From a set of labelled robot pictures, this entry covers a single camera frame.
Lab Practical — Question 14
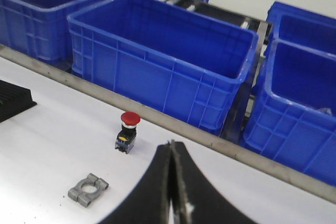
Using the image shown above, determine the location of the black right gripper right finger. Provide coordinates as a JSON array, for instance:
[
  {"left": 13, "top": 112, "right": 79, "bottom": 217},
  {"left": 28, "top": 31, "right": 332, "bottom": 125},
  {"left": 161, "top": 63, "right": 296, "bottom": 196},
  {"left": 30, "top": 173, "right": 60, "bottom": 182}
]
[{"left": 172, "top": 142, "right": 255, "bottom": 223}]

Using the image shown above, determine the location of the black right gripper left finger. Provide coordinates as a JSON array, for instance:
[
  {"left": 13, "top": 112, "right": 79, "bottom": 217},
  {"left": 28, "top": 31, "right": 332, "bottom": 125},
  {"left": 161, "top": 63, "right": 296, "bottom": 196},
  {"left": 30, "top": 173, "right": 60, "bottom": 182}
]
[{"left": 100, "top": 144, "right": 171, "bottom": 223}]

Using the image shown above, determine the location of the black slotted board rack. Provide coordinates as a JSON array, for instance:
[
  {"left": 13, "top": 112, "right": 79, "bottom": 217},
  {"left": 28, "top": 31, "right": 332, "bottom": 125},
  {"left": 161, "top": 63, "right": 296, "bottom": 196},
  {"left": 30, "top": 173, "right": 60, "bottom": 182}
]
[{"left": 0, "top": 80, "right": 37, "bottom": 122}]

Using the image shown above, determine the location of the grey metal clamp block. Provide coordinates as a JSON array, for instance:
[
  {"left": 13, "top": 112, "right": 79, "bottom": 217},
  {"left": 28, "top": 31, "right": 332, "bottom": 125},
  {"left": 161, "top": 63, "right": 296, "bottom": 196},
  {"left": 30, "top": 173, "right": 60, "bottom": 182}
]
[{"left": 68, "top": 173, "right": 109, "bottom": 207}]

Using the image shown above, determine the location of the red emergency stop button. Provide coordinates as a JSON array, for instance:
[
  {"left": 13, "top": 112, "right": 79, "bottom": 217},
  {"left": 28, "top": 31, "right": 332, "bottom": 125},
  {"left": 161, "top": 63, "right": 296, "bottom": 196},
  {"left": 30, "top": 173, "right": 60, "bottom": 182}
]
[{"left": 115, "top": 111, "right": 141, "bottom": 154}]

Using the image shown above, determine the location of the right blue plastic crate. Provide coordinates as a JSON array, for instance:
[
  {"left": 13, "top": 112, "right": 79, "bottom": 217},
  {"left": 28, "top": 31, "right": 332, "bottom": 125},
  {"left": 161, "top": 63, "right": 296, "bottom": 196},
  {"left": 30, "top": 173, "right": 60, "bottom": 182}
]
[{"left": 240, "top": 40, "right": 335, "bottom": 185}]

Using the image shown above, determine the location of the blue plastic crate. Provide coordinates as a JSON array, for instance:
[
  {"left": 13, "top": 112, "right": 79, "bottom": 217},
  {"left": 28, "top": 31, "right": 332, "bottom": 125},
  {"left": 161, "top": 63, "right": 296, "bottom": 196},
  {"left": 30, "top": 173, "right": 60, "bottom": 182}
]
[
  {"left": 1, "top": 0, "right": 102, "bottom": 64},
  {"left": 240, "top": 40, "right": 335, "bottom": 185},
  {"left": 68, "top": 0, "right": 258, "bottom": 134}
]

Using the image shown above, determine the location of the centre blue plastic crate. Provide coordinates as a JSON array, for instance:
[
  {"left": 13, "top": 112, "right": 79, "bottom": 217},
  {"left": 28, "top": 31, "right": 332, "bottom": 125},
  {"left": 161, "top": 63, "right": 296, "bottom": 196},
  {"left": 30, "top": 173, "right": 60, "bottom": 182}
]
[{"left": 68, "top": 0, "right": 258, "bottom": 134}]

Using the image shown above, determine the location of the far right blue crate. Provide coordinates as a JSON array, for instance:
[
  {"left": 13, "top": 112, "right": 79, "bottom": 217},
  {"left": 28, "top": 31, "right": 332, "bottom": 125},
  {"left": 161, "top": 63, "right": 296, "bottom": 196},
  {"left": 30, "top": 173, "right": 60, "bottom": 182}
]
[{"left": 267, "top": 2, "right": 335, "bottom": 55}]

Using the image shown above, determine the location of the left blue plastic crate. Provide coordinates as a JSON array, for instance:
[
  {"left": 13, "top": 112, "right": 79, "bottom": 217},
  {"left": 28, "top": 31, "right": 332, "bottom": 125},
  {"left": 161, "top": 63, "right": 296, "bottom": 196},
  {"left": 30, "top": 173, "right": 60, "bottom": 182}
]
[{"left": 1, "top": 0, "right": 102, "bottom": 64}]

